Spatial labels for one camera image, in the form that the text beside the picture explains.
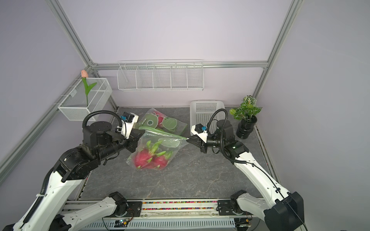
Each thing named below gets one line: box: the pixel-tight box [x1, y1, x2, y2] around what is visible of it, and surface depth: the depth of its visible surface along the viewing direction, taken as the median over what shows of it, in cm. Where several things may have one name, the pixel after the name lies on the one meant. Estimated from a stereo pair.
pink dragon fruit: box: [134, 140, 173, 170], surface depth 74 cm
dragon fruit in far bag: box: [153, 110, 166, 128], surface depth 103 cm
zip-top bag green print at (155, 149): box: [125, 126, 188, 171], surface depth 73 cm
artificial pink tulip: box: [80, 69, 98, 108], surface depth 85 cm
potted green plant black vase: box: [228, 95, 263, 140], surface depth 86 cm
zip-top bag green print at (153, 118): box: [136, 107, 188, 136], surface depth 104 cm
